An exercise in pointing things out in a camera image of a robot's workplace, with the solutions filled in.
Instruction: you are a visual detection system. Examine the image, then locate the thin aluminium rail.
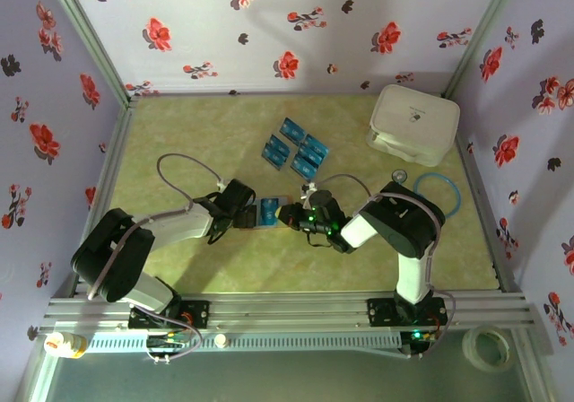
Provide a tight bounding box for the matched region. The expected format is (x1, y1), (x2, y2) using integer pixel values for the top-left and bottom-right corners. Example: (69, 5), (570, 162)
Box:
(132, 90), (448, 101)

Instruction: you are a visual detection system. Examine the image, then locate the lavender arm cable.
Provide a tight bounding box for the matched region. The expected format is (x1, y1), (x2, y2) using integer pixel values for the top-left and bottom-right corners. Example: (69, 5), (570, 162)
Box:
(311, 173), (440, 291)
(87, 153), (225, 300)

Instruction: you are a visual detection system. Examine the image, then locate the lavender left base cable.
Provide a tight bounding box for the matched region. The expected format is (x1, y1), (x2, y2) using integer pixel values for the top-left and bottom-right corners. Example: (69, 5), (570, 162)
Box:
(145, 305), (204, 365)

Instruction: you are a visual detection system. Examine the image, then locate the long aluminium frame rail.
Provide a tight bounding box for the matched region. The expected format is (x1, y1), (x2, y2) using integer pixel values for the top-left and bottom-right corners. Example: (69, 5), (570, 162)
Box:
(38, 290), (538, 336)

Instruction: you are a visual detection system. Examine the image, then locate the lavender left arm cable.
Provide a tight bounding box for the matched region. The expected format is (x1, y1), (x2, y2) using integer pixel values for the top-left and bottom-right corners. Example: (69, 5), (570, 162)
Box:
(87, 153), (225, 300)

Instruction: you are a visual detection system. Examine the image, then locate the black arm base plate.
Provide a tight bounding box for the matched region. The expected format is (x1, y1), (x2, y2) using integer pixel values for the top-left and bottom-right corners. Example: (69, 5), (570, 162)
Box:
(128, 300), (211, 330)
(366, 297), (448, 328)

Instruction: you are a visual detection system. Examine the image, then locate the white slotted cable duct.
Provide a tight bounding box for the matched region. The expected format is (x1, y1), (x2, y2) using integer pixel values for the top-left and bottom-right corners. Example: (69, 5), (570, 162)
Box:
(84, 332), (404, 354)

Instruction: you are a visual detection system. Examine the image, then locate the white fabric zipper pouch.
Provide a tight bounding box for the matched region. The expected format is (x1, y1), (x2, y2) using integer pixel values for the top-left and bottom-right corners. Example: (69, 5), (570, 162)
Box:
(365, 83), (462, 169)

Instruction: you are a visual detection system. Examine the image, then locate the small circuit board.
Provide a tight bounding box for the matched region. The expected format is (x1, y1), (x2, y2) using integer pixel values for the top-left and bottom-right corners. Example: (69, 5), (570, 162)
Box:
(400, 328), (439, 359)
(146, 333), (192, 359)

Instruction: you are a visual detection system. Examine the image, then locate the aluminium frame post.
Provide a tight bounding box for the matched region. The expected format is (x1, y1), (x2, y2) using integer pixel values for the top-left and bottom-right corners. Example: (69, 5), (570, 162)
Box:
(42, 0), (135, 107)
(441, 0), (521, 101)

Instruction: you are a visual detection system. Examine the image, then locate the lavender right base cable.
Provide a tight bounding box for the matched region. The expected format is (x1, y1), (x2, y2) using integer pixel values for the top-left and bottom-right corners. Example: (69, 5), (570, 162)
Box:
(421, 286), (457, 359)

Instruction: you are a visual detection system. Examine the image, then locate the lavender base cable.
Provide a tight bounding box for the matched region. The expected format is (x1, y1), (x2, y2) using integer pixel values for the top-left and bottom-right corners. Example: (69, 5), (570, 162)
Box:
(145, 305), (204, 365)
(421, 286), (457, 359)

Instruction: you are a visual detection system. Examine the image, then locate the lavender right arm cable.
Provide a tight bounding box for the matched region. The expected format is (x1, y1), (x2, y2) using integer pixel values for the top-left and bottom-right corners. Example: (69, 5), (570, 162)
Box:
(311, 173), (440, 291)

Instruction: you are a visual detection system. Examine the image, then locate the white bottle yellow cap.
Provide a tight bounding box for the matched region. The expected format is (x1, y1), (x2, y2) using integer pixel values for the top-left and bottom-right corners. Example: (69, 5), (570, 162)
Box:
(43, 331), (88, 359)

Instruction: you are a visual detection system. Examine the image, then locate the blue tube stethoscope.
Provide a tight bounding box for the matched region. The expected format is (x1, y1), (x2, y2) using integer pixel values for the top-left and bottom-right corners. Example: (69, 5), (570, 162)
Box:
(390, 169), (462, 223)

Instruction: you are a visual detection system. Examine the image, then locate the aluminium side rail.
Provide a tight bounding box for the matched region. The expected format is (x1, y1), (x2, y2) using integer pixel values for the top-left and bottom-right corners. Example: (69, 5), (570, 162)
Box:
(443, 94), (526, 294)
(69, 96), (141, 298)

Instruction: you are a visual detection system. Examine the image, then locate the clear tape roll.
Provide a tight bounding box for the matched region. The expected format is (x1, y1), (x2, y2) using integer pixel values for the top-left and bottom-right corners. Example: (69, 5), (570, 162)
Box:
(461, 324), (517, 373)

